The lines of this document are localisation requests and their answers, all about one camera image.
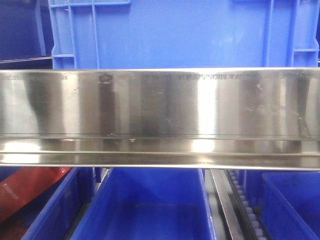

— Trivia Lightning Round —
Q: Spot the blue bin holding capacitor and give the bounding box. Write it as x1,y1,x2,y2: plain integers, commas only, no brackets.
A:
71,167,217,240

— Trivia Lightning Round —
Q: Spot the blue crate on upper shelf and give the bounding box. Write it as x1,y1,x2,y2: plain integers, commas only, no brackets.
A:
48,0,320,69

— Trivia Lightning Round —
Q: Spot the blue bin lower left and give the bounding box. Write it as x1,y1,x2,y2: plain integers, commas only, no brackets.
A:
0,167,98,240

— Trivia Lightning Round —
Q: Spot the red bag in bin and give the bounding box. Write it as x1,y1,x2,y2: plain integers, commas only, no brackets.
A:
0,166,73,223

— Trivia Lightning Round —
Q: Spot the blue bin lower right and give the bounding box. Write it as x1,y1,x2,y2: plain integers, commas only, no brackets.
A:
260,171,320,240

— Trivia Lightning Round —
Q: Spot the dark blue crate upper left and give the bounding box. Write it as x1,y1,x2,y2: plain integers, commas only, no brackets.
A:
0,0,54,61

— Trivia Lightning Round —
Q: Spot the stainless steel shelf rail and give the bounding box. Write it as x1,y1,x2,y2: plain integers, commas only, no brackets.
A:
0,67,320,171

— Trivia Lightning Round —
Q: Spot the roller track rail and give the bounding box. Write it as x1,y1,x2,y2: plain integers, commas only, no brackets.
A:
205,168,270,240

